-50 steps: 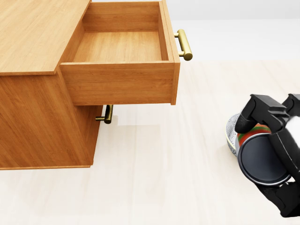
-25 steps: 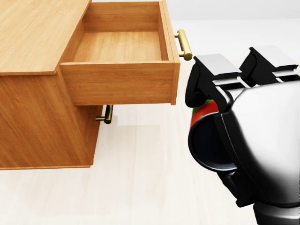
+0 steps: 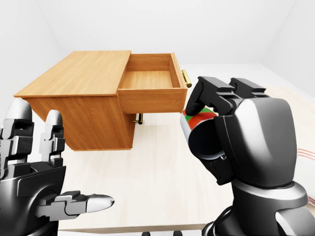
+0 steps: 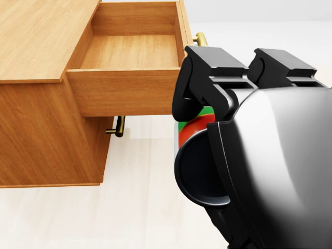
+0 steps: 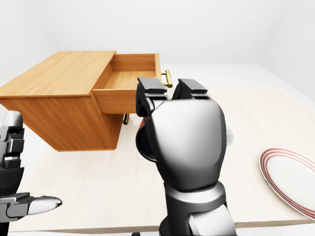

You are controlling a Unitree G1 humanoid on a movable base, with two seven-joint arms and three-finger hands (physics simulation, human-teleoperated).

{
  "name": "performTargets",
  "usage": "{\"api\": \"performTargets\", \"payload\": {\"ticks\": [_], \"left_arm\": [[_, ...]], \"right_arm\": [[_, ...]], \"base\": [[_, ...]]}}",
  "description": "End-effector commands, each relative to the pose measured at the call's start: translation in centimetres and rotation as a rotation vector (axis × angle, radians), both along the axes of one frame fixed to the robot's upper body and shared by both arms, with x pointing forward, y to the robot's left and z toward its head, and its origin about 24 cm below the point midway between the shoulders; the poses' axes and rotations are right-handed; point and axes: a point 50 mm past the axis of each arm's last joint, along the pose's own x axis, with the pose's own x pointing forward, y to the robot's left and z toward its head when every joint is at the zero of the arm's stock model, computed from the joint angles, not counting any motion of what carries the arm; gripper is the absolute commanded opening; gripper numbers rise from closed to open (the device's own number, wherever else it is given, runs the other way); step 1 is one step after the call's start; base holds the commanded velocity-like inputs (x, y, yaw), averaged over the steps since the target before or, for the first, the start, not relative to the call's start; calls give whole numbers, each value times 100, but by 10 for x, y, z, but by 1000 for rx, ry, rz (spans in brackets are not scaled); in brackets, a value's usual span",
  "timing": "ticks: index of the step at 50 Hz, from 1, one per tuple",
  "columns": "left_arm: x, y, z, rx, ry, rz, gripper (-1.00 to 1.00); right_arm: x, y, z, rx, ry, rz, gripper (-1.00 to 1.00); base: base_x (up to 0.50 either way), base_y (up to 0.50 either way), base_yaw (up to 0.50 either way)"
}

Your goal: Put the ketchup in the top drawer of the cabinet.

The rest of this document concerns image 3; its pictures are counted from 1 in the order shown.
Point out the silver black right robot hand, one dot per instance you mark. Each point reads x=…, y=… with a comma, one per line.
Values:
x=261, y=137

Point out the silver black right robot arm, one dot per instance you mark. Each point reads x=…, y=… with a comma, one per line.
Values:
x=261, y=211

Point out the wooden cabinet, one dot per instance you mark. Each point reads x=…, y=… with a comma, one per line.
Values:
x=81, y=81

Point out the open wooden drawer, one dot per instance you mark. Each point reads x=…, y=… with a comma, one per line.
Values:
x=150, y=99

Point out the white plate with red rings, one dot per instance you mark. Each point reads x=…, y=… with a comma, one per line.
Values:
x=307, y=153

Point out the small dark shape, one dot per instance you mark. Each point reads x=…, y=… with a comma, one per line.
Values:
x=146, y=233
x=177, y=233

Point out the red and green labelled tin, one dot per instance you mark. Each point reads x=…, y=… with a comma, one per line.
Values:
x=199, y=137

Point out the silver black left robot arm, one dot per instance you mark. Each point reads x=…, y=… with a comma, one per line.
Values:
x=27, y=231

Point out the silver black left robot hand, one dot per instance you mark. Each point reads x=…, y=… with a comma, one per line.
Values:
x=29, y=186

